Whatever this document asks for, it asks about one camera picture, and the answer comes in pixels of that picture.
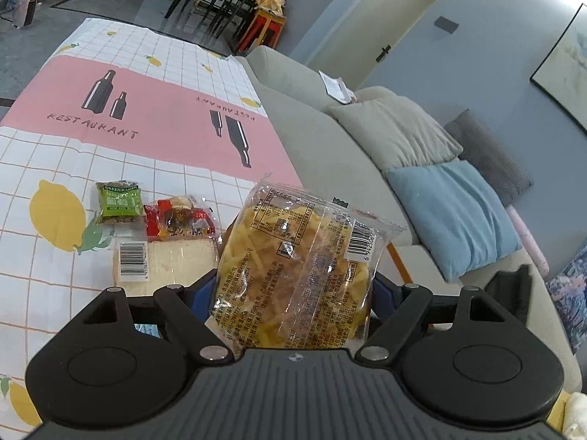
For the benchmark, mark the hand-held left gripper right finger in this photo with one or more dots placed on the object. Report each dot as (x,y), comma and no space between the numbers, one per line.
(384,298)

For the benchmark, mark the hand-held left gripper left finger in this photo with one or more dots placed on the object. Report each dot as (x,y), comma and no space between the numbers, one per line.
(202,302)

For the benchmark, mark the orange cardboard box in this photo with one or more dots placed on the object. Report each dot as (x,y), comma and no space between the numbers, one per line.
(398,261)

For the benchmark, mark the sliced bread pack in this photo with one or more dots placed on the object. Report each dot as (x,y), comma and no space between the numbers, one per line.
(160,261)

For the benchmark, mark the red snack packet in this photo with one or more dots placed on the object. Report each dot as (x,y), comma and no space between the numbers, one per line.
(179,220)

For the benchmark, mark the clear yellow noodle snack packet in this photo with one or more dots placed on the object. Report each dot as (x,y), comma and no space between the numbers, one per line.
(293,261)

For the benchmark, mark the green snack packet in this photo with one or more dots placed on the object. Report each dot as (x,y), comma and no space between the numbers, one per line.
(120,201)

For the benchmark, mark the pink cushion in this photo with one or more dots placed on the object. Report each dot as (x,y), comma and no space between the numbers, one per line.
(527,238)

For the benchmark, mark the light blue cushion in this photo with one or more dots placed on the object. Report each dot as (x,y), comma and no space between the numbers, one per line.
(454,211)

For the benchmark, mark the grey cushion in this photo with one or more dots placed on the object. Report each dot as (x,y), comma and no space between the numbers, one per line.
(490,156)

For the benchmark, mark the pale yellow cloth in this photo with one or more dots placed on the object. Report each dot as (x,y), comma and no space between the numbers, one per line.
(577,417)

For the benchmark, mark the beige cushion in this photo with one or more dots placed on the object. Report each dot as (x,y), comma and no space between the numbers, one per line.
(394,133)

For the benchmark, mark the beige sofa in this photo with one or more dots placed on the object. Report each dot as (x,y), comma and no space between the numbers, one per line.
(298,114)

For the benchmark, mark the pink white checked tablecloth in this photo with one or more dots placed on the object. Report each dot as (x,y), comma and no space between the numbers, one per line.
(137,101)

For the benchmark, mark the white papers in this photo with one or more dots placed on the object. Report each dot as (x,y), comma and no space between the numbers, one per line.
(337,86)

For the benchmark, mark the red stool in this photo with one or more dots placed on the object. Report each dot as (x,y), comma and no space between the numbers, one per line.
(263,27)

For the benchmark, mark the pink heater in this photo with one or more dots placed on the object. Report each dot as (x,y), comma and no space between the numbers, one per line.
(26,9)

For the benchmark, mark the large framed wall picture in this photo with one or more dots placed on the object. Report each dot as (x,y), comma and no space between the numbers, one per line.
(568,64)

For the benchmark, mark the grey wall plate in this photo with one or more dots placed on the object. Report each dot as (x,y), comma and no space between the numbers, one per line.
(445,24)

